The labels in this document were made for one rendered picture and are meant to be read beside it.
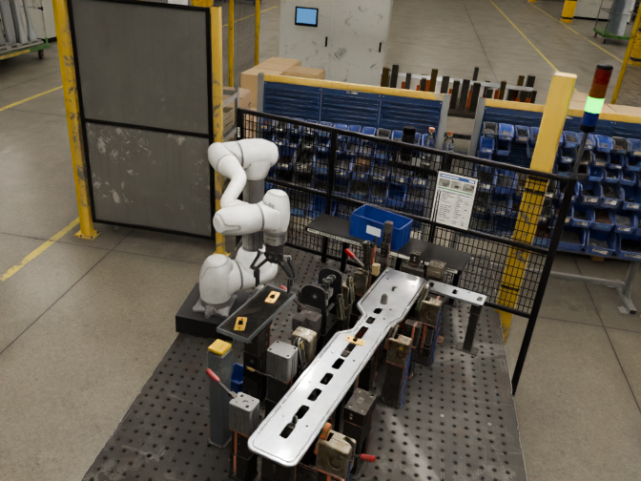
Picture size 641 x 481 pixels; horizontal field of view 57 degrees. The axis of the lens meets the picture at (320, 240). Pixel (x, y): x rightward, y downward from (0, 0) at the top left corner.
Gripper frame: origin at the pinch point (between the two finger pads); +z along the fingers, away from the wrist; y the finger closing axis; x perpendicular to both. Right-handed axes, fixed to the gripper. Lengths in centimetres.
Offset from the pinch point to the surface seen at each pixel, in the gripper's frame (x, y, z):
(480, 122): 264, 66, -11
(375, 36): 697, -106, -3
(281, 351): -25.4, 13.6, 10.5
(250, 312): -13.3, -4.2, 5.5
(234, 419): -52, 7, 22
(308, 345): -10.9, 19.7, 15.9
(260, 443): -59, 19, 22
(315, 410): -39, 31, 21
